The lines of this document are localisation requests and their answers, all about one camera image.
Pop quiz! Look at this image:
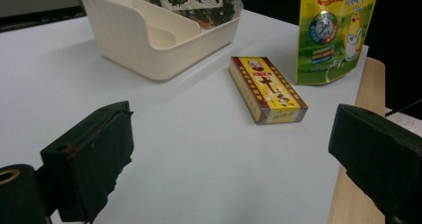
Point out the black cable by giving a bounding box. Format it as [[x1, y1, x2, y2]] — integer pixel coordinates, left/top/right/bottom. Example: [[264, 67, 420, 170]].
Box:
[[384, 99, 422, 117]]

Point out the small yellow and red box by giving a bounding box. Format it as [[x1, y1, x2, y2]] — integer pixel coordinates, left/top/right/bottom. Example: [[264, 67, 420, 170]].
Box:
[[228, 56, 310, 125]]

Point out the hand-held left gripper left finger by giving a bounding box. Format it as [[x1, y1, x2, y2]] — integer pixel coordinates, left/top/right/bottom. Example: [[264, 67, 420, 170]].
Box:
[[39, 100, 135, 224]]

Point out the cream plastic divided container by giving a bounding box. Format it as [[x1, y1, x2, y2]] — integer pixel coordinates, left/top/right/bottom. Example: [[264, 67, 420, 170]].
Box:
[[76, 0, 245, 83]]

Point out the yellow green spouted pouch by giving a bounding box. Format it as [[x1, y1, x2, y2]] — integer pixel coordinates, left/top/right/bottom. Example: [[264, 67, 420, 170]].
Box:
[[295, 0, 382, 87]]

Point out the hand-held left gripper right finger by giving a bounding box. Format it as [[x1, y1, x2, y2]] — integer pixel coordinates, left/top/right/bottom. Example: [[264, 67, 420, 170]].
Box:
[[327, 104, 422, 224]]

